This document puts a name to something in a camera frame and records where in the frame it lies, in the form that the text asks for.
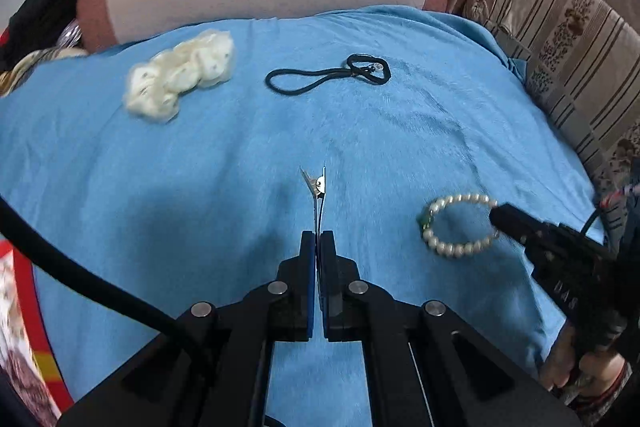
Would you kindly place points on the striped floral sofa cover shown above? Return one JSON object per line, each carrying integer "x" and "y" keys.
{"x": 575, "y": 37}

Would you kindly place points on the metal hair clip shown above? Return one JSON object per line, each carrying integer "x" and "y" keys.
{"x": 318, "y": 192}

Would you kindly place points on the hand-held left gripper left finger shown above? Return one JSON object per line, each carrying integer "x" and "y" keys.
{"x": 310, "y": 267}

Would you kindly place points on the dark clothes pile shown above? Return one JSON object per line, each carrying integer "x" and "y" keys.
{"x": 40, "y": 17}

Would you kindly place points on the person's right hand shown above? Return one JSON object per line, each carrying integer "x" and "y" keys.
{"x": 595, "y": 364}

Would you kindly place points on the cream dotted scrunchie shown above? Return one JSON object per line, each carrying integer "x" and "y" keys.
{"x": 175, "y": 72}

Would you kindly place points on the cream patterned cloth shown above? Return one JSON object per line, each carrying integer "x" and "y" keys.
{"x": 35, "y": 62}

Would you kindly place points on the blue blanket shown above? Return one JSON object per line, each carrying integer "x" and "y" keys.
{"x": 200, "y": 182}

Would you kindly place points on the red patterned fabric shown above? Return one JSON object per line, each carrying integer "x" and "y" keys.
{"x": 625, "y": 194}

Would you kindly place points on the red box with white inside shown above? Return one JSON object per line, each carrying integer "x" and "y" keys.
{"x": 45, "y": 357}

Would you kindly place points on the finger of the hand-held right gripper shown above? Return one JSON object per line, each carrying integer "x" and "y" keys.
{"x": 517, "y": 224}

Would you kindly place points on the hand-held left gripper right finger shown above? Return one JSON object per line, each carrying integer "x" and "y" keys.
{"x": 327, "y": 272}

